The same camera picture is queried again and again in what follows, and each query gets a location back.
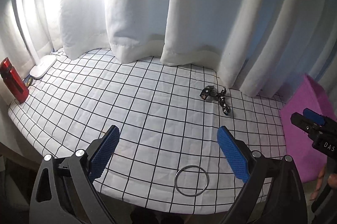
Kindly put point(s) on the person's right hand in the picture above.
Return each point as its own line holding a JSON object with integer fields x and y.
{"x": 320, "y": 179}

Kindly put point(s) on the white black-checked tablecloth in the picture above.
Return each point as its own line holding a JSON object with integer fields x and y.
{"x": 131, "y": 108}

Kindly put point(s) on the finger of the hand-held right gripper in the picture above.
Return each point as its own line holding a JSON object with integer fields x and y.
{"x": 313, "y": 114}
{"x": 301, "y": 122}

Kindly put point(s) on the red bottle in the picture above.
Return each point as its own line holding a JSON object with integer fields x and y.
{"x": 14, "y": 82}

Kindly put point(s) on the purple plastic bin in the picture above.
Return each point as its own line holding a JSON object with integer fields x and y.
{"x": 297, "y": 139}

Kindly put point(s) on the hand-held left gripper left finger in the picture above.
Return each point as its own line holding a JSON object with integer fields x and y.
{"x": 104, "y": 153}

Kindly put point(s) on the large silver bangle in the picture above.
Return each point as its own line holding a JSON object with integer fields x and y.
{"x": 175, "y": 181}

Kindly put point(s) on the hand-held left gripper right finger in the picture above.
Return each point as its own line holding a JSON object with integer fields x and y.
{"x": 233, "y": 153}

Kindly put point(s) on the white flat device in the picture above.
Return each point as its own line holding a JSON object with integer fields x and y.
{"x": 42, "y": 67}

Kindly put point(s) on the black bow hair clip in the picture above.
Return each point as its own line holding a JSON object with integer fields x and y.
{"x": 222, "y": 103}

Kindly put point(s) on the small patterned item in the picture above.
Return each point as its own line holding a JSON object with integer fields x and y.
{"x": 29, "y": 81}

